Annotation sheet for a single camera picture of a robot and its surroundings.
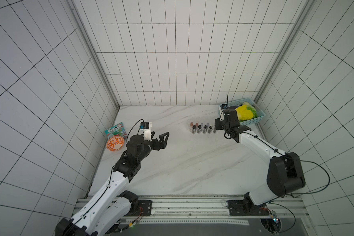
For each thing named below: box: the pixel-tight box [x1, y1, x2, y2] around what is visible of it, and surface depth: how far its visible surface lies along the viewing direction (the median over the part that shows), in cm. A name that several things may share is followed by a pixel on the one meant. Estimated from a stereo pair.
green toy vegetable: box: [242, 101, 258, 119], surface depth 109 cm
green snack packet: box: [104, 121, 128, 141], surface depth 103 cm
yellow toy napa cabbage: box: [234, 104, 254, 121], surface depth 106 cm
